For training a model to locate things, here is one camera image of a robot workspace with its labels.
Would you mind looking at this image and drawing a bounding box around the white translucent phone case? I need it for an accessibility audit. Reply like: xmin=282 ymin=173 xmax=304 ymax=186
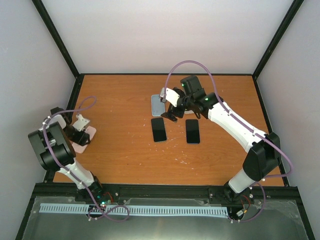
xmin=184 ymin=110 xmax=194 ymax=114

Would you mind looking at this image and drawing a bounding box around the pink phone case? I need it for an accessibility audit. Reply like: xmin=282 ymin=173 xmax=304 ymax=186
xmin=70 ymin=126 xmax=97 ymax=154

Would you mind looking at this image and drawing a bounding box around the light blue phone case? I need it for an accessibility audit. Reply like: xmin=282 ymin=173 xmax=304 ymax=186
xmin=151 ymin=94 xmax=166 ymax=117

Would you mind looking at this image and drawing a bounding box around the blue phone black screen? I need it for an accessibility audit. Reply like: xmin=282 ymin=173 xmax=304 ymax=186
xmin=185 ymin=119 xmax=200 ymax=144

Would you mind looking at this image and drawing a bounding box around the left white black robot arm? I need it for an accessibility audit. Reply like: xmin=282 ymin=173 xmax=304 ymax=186
xmin=28 ymin=107 xmax=104 ymax=202

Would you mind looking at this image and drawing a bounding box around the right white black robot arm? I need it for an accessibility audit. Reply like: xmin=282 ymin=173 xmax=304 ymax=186
xmin=159 ymin=75 xmax=281 ymax=203

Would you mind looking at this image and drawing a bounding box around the metal front plate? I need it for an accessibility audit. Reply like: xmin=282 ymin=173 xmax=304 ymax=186
xmin=21 ymin=197 xmax=309 ymax=240

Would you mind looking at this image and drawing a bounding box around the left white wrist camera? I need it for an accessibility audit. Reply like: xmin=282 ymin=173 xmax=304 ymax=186
xmin=72 ymin=113 xmax=91 ymax=132

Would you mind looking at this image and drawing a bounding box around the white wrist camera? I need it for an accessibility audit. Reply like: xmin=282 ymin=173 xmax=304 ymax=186
xmin=159 ymin=87 xmax=180 ymax=107
xmin=72 ymin=113 xmax=91 ymax=132

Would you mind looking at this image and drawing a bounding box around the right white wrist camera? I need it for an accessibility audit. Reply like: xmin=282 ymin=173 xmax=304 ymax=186
xmin=159 ymin=87 xmax=180 ymax=107

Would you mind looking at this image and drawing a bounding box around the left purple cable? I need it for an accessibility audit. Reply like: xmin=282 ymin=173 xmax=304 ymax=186
xmin=42 ymin=96 xmax=131 ymax=223

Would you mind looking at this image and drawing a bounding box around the purple cable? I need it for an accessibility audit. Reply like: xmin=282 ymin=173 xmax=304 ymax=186
xmin=42 ymin=96 xmax=131 ymax=223
xmin=166 ymin=59 xmax=295 ymax=223

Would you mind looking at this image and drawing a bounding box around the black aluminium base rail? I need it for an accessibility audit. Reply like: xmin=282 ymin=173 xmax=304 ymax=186
xmin=31 ymin=182 xmax=302 ymax=206

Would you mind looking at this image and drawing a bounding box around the light blue cable duct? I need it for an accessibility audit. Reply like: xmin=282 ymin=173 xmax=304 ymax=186
xmin=38 ymin=203 xmax=228 ymax=218

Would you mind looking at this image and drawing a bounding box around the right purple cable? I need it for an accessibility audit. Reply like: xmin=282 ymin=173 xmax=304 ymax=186
xmin=166 ymin=59 xmax=295 ymax=223

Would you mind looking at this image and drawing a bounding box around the left black frame post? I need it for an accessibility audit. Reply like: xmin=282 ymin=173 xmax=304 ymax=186
xmin=32 ymin=0 xmax=80 ymax=79

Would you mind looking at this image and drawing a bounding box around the black frame post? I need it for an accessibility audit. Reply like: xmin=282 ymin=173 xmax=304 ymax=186
xmin=32 ymin=0 xmax=80 ymax=79
xmin=252 ymin=0 xmax=304 ymax=80

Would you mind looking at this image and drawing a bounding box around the right black frame post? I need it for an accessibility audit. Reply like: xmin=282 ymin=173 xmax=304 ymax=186
xmin=252 ymin=0 xmax=304 ymax=80

